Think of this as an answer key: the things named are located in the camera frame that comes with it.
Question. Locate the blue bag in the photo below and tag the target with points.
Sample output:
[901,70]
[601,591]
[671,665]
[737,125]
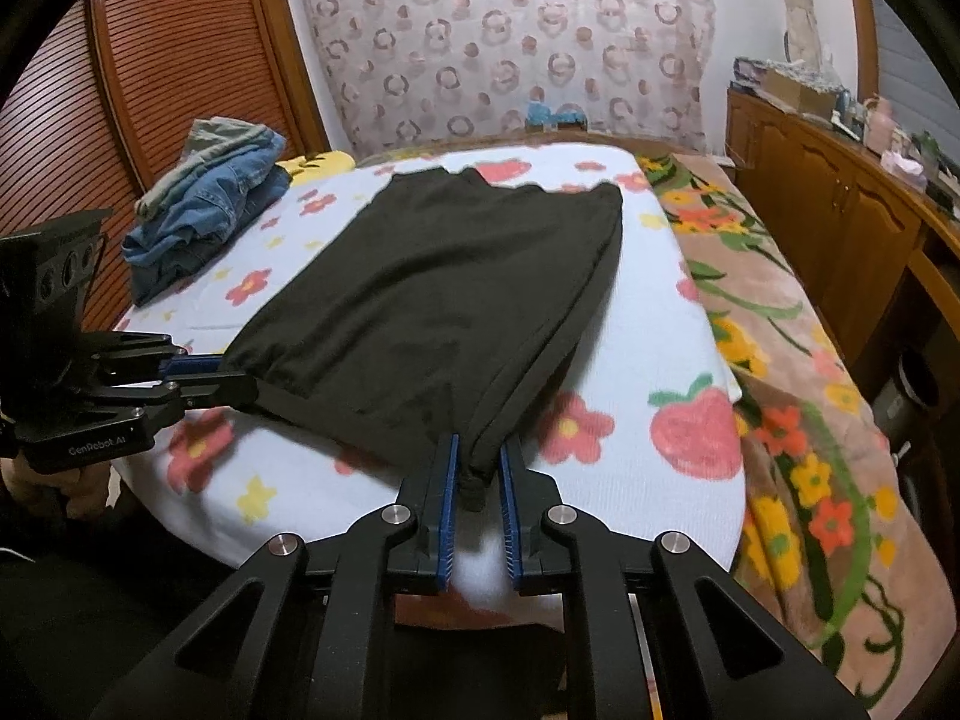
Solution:
[555,112]

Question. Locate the grey trash bin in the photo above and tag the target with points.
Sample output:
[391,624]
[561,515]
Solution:
[904,405]

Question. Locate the blue denim jeans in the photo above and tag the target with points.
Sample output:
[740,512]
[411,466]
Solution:
[195,217]

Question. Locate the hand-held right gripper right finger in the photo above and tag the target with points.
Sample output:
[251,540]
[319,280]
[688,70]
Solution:
[510,517]

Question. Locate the pink floral fleece blanket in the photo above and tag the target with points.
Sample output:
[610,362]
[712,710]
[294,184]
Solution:
[772,315]

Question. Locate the yellow plush toy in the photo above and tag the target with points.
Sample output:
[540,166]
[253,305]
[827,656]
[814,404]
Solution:
[322,163]

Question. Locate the dark printed box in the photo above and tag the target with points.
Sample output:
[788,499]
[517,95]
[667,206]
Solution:
[750,71]

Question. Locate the wooden window frame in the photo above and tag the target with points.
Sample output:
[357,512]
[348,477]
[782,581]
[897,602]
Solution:
[864,37]

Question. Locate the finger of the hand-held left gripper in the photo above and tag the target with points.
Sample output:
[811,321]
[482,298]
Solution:
[225,390]
[195,366]

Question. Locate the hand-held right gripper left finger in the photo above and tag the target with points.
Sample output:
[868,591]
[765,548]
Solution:
[448,510]

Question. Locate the person's left hand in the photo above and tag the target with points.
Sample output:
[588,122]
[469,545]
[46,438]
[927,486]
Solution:
[82,487]

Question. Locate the grey window blind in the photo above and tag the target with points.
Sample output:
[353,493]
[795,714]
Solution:
[915,75]

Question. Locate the beige tied curtain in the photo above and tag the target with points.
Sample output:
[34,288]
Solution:
[799,0]

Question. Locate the wooden slatted wardrobe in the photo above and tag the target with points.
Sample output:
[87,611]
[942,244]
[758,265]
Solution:
[187,30]

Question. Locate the person's dark clothing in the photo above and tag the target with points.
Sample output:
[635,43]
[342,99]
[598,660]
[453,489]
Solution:
[75,615]

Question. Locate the wooden sideboard cabinet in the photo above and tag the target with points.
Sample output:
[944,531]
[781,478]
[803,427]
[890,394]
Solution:
[825,180]

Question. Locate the pink thermos jug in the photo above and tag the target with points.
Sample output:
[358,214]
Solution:
[879,124]

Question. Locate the black pants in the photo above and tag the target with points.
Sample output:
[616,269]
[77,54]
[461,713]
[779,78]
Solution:
[420,315]

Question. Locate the white flower print blanket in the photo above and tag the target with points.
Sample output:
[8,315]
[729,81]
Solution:
[645,330]

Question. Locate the cardboard box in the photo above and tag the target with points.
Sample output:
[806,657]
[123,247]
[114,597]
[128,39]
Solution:
[806,94]

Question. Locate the grey-green folded pants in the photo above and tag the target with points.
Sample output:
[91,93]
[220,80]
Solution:
[217,139]

